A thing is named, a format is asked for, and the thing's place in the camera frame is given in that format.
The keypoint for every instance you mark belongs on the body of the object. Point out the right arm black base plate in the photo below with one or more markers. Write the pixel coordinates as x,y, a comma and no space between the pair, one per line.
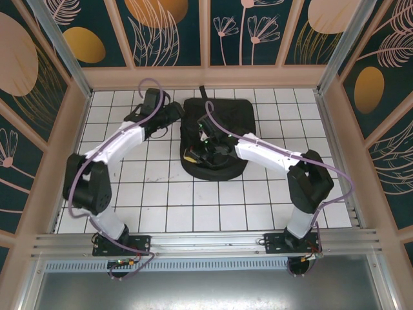
274,242

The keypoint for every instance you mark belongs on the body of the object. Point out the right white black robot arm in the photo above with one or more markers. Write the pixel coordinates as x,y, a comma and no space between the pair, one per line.
267,151

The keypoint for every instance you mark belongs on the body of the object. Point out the grey metal shelf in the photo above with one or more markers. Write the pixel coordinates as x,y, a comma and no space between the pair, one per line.
209,290

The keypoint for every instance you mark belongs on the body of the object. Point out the aluminium side rail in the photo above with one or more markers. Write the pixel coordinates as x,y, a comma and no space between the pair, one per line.
329,122

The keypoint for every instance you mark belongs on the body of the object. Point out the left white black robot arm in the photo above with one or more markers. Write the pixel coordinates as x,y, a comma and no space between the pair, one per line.
113,145

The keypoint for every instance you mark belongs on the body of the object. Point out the aluminium front frame rail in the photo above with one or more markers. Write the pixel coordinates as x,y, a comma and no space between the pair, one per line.
209,240

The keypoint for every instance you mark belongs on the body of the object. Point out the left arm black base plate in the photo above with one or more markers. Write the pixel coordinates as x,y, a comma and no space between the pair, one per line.
138,243

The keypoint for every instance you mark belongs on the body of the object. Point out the black backpack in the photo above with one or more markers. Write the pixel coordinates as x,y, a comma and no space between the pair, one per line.
232,116

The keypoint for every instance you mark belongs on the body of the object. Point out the aluminium corner post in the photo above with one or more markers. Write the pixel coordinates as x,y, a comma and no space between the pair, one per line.
346,48
61,48

